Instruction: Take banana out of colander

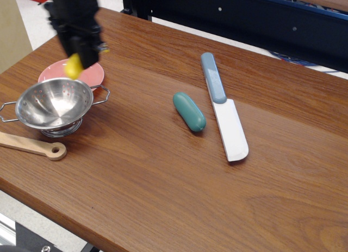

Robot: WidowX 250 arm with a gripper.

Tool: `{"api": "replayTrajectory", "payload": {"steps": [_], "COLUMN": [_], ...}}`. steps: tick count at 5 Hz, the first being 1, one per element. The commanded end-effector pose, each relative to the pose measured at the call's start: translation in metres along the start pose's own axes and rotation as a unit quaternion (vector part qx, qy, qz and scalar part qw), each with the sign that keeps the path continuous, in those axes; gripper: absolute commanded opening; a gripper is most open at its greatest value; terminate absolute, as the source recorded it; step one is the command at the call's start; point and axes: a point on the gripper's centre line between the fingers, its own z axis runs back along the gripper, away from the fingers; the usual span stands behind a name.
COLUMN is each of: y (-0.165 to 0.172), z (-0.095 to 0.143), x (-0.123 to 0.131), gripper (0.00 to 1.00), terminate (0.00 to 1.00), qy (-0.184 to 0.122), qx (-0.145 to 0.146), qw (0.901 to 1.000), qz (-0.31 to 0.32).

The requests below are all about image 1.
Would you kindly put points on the small steel colander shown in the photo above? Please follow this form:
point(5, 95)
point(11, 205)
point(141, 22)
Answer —
point(56, 107)

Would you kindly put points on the white toy knife blue handle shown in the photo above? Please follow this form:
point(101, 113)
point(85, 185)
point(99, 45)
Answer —
point(231, 130)

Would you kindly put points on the teal plastic capsule toy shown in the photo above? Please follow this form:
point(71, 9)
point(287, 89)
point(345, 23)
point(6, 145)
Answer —
point(189, 111)

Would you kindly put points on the black base with screw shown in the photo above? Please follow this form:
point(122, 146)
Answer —
point(18, 238)

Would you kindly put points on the beige cabinet side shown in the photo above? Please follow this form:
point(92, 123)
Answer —
point(15, 43)

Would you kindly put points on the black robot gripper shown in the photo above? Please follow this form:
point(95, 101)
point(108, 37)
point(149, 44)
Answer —
point(76, 27)

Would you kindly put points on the pink plastic plate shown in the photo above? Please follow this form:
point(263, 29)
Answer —
point(56, 70)

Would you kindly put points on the wooden spoon handle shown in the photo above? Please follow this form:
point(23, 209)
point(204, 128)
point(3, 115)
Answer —
point(53, 151)

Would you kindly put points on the yellow toy banana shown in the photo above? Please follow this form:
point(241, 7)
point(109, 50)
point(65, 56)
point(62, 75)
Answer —
point(74, 70)

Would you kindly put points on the dark blue metal frame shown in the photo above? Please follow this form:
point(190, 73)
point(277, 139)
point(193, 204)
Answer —
point(289, 27)

